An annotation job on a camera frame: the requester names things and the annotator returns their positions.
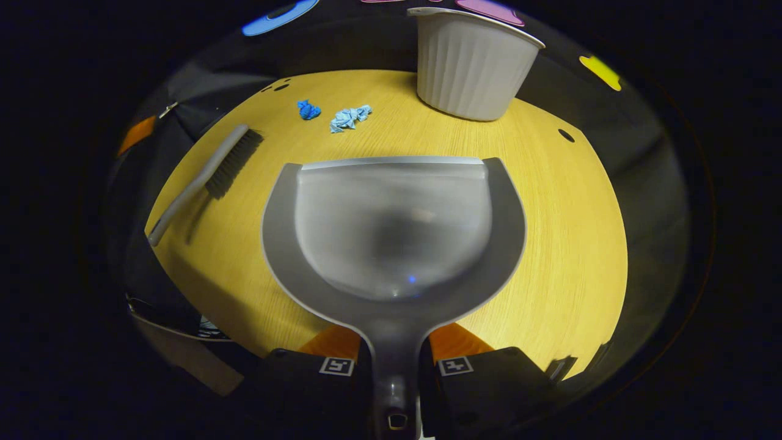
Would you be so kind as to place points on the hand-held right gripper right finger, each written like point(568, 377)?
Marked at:
point(482, 391)

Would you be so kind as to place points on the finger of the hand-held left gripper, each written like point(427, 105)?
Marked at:
point(137, 134)

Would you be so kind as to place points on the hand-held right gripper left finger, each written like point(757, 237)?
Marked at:
point(305, 391)

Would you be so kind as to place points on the small grey broom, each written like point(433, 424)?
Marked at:
point(208, 171)

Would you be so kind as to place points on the dark blue paper scrap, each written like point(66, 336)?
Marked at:
point(308, 110)

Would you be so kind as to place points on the grey dustpan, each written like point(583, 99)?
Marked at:
point(391, 232)

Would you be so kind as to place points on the wooden desktop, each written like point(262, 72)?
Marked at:
point(568, 244)

